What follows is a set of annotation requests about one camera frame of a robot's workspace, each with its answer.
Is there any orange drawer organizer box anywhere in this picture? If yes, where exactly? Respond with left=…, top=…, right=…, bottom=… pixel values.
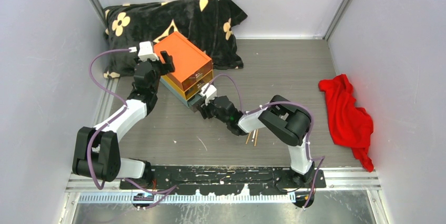
left=154, top=32, right=214, bottom=110

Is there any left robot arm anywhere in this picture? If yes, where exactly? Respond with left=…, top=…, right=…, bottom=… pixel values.
left=72, top=50, right=175, bottom=189

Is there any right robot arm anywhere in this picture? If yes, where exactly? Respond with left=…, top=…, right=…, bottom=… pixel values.
left=197, top=95, right=315, bottom=188

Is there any gold makeup pencil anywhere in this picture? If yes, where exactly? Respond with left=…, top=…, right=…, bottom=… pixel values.
left=253, top=130, right=259, bottom=147

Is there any black floral plush pillow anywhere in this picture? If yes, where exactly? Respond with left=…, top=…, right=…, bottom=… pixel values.
left=103, top=0, right=248, bottom=70

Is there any red cloth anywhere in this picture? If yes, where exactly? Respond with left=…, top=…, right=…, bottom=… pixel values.
left=318, top=74, right=374, bottom=172

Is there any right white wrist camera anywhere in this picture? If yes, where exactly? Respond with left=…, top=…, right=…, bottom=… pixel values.
left=199, top=83, right=217, bottom=105

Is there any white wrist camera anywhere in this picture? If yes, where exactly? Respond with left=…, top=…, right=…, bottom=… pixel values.
left=199, top=83, right=217, bottom=105
left=138, top=41, right=159, bottom=62

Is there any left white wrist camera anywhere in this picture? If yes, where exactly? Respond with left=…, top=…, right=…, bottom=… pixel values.
left=138, top=41, right=159, bottom=62

